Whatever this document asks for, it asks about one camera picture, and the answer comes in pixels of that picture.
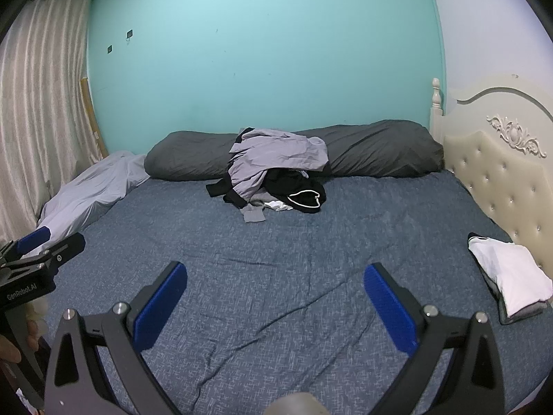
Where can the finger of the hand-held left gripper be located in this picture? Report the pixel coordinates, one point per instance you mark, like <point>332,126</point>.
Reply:
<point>34,240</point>
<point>65,250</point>

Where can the person's left hand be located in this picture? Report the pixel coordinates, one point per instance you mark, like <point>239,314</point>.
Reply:
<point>8,348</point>

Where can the blue patterned bed sheet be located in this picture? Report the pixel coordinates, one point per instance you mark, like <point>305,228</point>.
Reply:
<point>302,276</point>

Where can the beige curtain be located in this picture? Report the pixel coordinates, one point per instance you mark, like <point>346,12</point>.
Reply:
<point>39,116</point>

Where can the small white garment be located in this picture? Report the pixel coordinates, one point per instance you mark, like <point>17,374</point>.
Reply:
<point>278,205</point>

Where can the cream tufted headboard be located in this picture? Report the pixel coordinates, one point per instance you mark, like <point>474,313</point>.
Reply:
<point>497,173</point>

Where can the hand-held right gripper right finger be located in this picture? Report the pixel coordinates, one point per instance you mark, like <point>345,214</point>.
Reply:
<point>391,307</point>

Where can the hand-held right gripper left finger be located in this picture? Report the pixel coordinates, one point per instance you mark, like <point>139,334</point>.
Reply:
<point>160,307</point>

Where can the light grey blanket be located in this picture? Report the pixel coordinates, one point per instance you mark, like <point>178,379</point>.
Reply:
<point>95,190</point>

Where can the wooden frame strip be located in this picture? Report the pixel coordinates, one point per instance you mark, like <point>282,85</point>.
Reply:
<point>93,116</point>

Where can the light grey jacket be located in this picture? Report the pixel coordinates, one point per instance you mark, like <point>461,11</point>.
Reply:
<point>276,151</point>

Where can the folded white grey garment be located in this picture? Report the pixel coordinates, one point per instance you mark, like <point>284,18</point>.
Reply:
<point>518,314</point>

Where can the dark grey long pillow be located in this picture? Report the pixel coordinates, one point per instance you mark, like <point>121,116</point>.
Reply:
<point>380,151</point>

